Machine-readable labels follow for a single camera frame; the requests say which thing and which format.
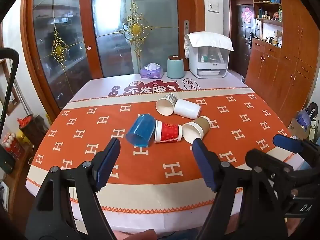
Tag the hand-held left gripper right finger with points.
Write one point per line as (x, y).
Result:
(203, 163)

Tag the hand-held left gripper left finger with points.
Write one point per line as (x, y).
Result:
(107, 163)

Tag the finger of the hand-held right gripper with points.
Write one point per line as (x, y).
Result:
(287, 143)
(270, 159)

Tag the brown paper cup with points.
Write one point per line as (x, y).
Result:
(196, 130)

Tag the blue plastic cup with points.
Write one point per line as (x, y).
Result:
(140, 131)

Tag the red paper cup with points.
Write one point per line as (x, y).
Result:
(168, 132)

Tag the plain white cup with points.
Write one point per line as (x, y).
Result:
(187, 108)

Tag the grey striped white paper cup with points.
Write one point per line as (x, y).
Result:
(165, 103)

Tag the cardboard box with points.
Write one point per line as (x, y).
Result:
(296, 128)

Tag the blue bag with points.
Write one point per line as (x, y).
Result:
(303, 118)

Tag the black round sign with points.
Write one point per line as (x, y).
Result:
(312, 110)

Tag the orange patterned tablecloth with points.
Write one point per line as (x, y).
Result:
(100, 86)
(155, 175)

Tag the dark brown bin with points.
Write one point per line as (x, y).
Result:
(35, 130)

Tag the red bottle pack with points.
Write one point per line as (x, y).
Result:
(12, 145)

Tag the white countertop appliance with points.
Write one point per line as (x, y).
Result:
(208, 63)

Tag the teal canister with brown lid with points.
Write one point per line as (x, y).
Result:
(175, 67)

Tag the dark green bag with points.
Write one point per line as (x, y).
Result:
(6, 161)

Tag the purple tissue box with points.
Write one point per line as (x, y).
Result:
(151, 73)

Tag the dark brown entry door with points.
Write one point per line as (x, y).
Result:
(240, 47)

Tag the door smart lock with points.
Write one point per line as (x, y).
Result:
(250, 38)

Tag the glass door with gold ornament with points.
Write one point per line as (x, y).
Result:
(136, 27)
(62, 50)

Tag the white towel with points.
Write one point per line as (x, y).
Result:
(207, 40)

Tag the black metal bar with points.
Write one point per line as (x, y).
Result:
(11, 80)

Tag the pink door decoration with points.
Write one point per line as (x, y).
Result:
(247, 15)

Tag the wooden wall cabinet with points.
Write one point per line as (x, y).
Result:
(287, 67)

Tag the wooden picture frame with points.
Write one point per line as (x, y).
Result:
(12, 97)

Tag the white wall intercom panel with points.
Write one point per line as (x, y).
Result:
(213, 6)

